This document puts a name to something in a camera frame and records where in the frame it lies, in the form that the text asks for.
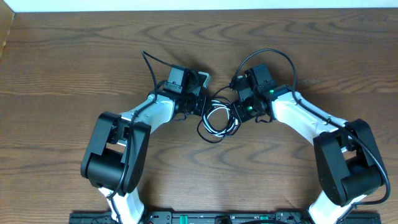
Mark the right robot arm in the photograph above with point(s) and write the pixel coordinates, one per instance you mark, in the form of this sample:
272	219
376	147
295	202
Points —
349	164

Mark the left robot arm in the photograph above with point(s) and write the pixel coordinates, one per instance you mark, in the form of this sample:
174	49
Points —
116	152

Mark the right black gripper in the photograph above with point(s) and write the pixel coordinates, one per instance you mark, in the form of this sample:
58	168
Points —
238	106

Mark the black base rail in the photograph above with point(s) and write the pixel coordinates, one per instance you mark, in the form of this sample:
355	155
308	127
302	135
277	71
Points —
162	217

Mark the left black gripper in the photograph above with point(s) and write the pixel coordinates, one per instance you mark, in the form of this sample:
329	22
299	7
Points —
202	101

